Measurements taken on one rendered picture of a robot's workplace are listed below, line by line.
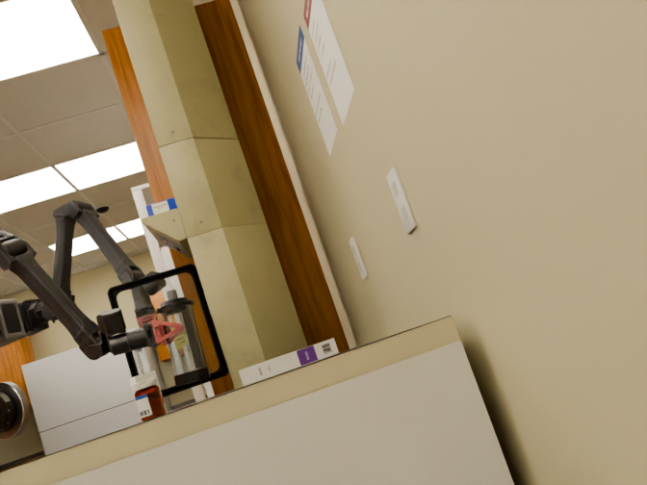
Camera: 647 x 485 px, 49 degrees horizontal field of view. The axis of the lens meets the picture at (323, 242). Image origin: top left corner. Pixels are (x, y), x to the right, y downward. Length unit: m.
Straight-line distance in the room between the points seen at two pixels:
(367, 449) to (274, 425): 0.14
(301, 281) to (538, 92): 1.87
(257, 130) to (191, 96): 0.39
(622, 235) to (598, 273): 0.07
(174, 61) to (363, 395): 1.53
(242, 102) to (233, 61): 0.17
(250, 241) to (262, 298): 0.19
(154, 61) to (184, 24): 0.21
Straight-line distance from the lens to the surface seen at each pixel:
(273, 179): 2.57
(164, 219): 2.18
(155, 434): 1.08
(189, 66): 2.39
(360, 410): 1.07
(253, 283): 2.16
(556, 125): 0.69
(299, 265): 2.50
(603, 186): 0.65
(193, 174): 2.20
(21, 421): 2.75
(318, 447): 1.07
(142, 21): 2.41
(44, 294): 2.17
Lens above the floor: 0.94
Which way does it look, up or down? 9 degrees up
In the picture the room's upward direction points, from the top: 19 degrees counter-clockwise
